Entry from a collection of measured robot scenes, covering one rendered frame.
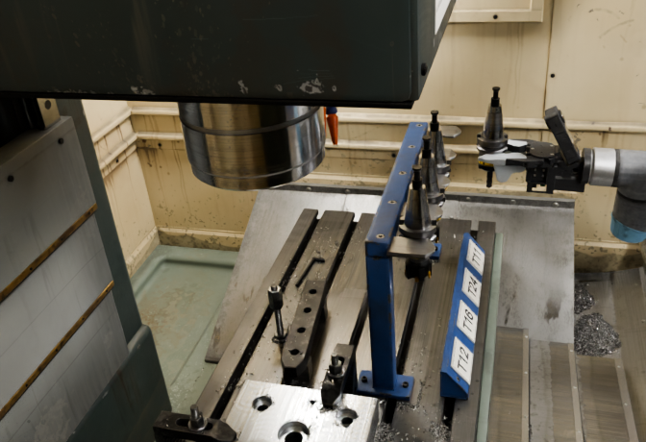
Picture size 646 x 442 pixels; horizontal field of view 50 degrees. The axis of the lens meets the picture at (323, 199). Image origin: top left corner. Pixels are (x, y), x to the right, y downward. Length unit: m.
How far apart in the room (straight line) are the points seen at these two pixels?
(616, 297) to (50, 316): 1.38
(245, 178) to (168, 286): 1.47
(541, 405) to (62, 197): 1.01
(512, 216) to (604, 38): 0.51
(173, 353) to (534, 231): 1.02
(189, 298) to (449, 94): 0.96
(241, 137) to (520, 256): 1.24
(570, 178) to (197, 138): 0.90
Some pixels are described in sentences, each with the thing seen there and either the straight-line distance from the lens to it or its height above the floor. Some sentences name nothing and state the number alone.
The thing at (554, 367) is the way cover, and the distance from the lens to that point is 1.63.
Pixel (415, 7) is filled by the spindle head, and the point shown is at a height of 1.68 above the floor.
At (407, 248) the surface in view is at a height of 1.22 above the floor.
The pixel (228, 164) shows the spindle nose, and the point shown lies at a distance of 0.72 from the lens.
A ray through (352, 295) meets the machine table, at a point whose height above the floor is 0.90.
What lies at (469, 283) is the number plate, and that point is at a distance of 1.47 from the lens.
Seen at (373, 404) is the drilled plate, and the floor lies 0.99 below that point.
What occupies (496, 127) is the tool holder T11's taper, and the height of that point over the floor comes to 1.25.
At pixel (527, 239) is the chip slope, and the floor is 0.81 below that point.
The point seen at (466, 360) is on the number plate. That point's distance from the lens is 1.31.
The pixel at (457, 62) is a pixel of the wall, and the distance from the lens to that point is 1.77.
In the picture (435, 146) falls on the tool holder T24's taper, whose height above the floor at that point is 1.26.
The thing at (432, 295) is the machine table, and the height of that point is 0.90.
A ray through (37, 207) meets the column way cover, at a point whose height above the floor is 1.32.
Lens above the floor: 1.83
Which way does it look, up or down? 30 degrees down
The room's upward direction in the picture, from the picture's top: 5 degrees counter-clockwise
